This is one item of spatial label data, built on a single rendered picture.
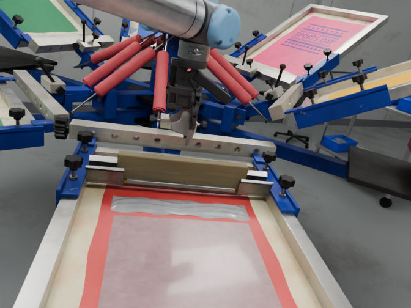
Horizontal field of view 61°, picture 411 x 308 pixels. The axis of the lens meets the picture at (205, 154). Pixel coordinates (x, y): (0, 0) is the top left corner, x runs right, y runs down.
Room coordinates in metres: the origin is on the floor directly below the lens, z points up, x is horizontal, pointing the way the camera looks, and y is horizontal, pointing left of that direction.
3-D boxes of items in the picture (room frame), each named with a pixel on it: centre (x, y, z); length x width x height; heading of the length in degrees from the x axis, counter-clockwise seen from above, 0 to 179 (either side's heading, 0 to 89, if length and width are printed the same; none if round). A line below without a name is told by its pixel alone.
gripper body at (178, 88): (0.86, 0.08, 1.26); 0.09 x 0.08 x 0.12; 102
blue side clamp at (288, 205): (0.94, -0.22, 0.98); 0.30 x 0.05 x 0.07; 12
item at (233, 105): (1.68, 0.23, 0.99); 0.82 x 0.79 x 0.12; 12
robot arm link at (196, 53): (0.86, 0.07, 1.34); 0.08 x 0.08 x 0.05
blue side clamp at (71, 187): (0.83, 0.33, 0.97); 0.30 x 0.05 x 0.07; 12
